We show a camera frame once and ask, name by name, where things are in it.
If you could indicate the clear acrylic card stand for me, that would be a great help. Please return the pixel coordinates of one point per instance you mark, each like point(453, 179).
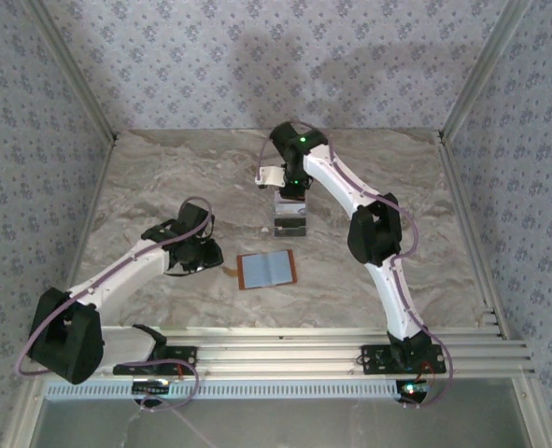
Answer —
point(289, 236)

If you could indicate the brown leather card holder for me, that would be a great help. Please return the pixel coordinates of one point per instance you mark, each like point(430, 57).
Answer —
point(266, 270)

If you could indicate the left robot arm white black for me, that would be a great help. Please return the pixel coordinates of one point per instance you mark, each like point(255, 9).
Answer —
point(126, 270)

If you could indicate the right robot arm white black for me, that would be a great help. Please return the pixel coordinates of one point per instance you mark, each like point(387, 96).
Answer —
point(331, 177)

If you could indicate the grey metal lower panel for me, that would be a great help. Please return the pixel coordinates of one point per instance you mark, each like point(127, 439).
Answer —
point(303, 424)

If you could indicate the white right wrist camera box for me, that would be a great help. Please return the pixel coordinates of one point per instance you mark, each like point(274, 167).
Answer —
point(271, 175)

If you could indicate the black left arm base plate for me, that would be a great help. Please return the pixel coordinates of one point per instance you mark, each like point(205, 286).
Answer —
point(187, 354)

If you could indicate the aluminium table side rail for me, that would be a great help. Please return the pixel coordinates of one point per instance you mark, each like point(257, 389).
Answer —
point(93, 205)
point(468, 224)

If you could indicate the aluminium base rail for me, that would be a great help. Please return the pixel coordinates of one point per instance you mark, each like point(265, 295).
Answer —
point(280, 354)

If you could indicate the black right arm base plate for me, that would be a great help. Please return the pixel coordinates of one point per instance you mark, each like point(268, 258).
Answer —
point(373, 359)

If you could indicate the aluminium corner post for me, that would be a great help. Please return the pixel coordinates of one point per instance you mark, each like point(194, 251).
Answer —
point(75, 70)
point(483, 70)

